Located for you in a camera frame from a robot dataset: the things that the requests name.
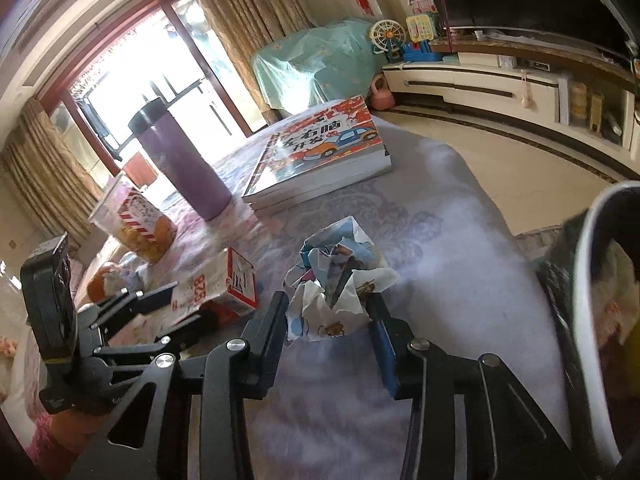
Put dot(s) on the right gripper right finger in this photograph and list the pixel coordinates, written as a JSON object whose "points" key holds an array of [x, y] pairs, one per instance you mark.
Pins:
{"points": [[390, 338]]}

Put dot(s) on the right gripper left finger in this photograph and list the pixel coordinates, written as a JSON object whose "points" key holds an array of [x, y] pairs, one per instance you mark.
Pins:
{"points": [[265, 336]]}

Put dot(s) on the red white milk carton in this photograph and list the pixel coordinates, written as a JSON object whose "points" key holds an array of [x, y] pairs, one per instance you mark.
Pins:
{"points": [[226, 283]]}

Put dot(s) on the cartoon paper wrapper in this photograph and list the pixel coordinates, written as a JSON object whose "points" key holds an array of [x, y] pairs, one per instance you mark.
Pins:
{"points": [[339, 267]]}

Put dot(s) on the white trash bin black liner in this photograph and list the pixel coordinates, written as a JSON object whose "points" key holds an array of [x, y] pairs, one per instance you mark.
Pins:
{"points": [[573, 265]]}

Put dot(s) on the person's left hand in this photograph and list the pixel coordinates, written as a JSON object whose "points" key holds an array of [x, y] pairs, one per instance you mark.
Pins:
{"points": [[70, 432]]}

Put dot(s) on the clear jar of snack balls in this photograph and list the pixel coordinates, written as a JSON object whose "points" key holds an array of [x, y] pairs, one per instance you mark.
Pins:
{"points": [[127, 215]]}

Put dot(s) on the beige curtain left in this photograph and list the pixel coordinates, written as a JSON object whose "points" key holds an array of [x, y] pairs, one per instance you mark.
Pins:
{"points": [[57, 192]]}

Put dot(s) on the beige curtain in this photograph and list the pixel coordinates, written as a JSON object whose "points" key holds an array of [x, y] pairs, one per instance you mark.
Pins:
{"points": [[57, 192], [246, 26]]}

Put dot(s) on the red children's book stack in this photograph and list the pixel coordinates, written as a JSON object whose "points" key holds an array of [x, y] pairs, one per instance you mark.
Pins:
{"points": [[329, 146]]}

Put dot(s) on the pink kettlebell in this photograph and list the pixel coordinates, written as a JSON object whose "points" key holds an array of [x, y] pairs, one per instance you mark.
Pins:
{"points": [[381, 98]]}

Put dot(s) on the purple thermos bottle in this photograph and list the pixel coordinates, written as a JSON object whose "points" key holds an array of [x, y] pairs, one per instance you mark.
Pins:
{"points": [[179, 161]]}

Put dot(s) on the teal cloth covered armchair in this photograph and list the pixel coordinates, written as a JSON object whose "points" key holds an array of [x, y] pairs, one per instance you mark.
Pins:
{"points": [[317, 65]]}

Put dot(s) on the toy ferris wheel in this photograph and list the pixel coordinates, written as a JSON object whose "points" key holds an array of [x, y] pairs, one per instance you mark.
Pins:
{"points": [[388, 37]]}

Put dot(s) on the yellow toy phone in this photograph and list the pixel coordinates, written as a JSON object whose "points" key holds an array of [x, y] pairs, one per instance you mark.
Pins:
{"points": [[421, 27]]}

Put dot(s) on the white tv cabinet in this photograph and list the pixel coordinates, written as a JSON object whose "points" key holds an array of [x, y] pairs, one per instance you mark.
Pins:
{"points": [[576, 94]]}

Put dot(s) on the beige curtain right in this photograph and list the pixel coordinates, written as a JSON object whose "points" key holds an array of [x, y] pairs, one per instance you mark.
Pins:
{"points": [[246, 26]]}

